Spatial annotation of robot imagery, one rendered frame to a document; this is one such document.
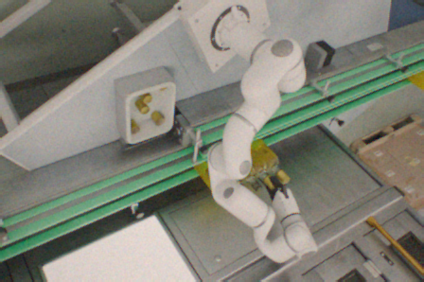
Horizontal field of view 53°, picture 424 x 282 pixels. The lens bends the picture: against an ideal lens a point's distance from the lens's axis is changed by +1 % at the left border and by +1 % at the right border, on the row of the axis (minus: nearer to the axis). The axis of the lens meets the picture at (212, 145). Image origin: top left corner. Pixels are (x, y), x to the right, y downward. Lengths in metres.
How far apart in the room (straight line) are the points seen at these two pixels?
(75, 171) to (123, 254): 0.32
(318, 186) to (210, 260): 0.60
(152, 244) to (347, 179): 0.89
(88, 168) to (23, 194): 0.21
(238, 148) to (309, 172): 0.80
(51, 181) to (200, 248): 0.54
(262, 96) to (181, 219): 0.65
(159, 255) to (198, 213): 0.22
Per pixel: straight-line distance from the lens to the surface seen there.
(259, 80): 1.10
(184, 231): 1.54
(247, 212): 1.21
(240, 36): 1.30
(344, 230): 1.71
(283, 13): 1.65
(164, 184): 1.54
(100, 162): 1.48
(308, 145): 1.98
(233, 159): 1.11
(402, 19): 2.52
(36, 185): 1.46
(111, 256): 1.49
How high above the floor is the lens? 1.73
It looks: 31 degrees down
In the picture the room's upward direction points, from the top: 141 degrees clockwise
